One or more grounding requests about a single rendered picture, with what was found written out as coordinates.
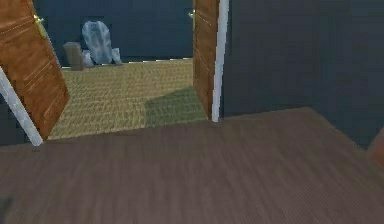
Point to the brown wooden room door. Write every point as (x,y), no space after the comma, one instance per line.
(203,60)
(30,76)

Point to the pale blue grey armchair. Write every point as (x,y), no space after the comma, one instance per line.
(98,41)

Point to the small brown box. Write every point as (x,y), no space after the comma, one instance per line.
(74,55)

